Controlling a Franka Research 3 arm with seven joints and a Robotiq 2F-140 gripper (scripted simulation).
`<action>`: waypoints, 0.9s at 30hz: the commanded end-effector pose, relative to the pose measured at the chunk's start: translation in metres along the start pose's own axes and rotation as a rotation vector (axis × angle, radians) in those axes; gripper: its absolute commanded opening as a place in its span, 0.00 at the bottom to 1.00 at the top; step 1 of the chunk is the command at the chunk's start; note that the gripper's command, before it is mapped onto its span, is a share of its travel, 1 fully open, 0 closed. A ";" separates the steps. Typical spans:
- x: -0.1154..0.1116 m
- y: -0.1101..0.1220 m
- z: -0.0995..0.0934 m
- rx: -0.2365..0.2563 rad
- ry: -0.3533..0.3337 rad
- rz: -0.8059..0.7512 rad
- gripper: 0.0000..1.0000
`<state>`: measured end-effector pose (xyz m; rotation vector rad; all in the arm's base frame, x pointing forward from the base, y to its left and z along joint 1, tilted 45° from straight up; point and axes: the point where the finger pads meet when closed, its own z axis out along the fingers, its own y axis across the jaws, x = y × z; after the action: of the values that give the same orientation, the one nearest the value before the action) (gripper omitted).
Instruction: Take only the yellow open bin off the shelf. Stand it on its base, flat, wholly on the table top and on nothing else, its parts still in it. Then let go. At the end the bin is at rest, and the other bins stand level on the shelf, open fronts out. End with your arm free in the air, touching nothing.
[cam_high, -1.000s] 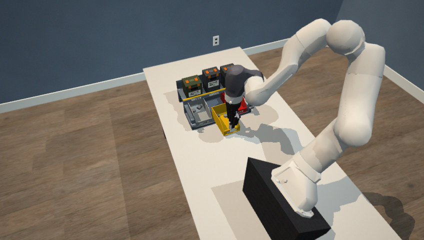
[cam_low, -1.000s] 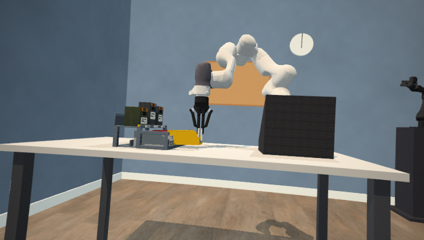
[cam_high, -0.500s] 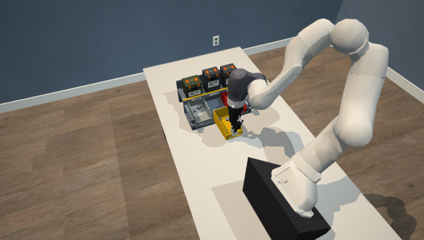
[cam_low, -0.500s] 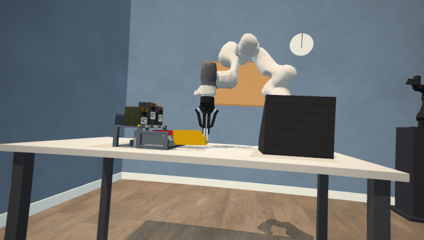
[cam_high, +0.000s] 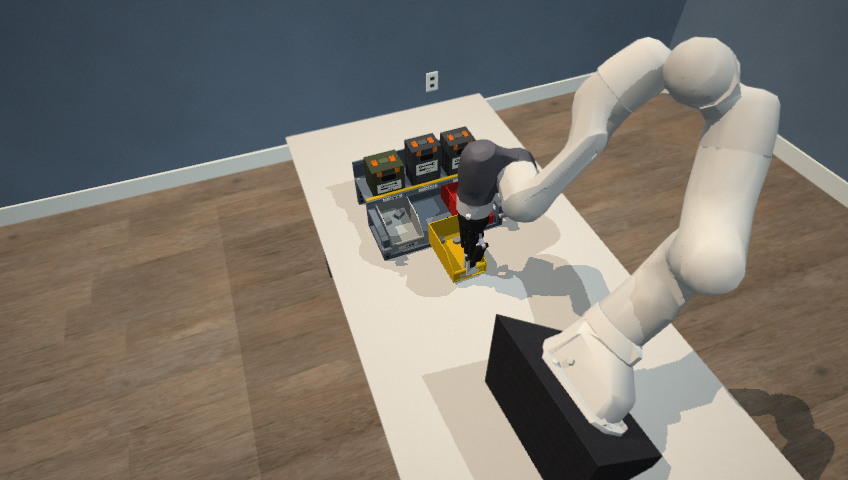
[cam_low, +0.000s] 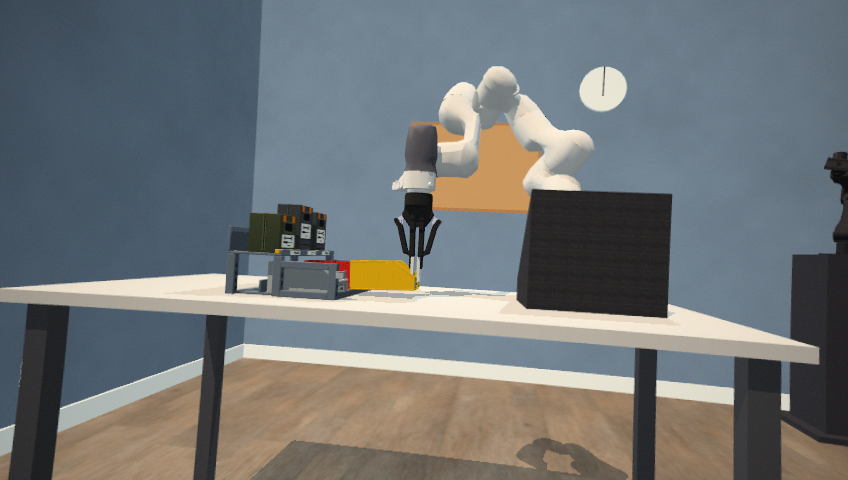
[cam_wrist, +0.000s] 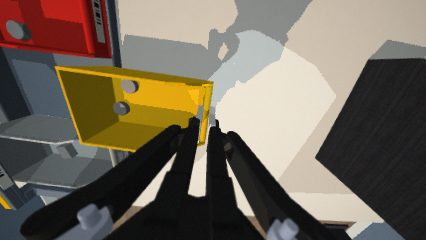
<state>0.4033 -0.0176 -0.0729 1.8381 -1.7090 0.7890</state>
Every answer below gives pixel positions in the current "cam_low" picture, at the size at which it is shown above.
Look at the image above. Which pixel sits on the yellow bin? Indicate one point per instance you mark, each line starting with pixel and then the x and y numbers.
pixel 381 275

